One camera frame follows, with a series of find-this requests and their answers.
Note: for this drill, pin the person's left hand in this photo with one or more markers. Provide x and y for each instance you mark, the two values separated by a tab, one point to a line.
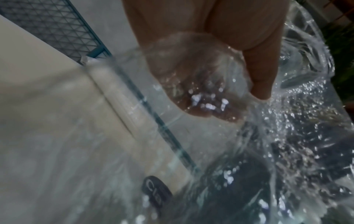
207	21

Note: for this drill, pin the clear plastic straw bag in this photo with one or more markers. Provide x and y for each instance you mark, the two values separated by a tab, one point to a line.
304	72

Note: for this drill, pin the blue mesh railing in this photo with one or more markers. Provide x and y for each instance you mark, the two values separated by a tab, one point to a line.
41	21

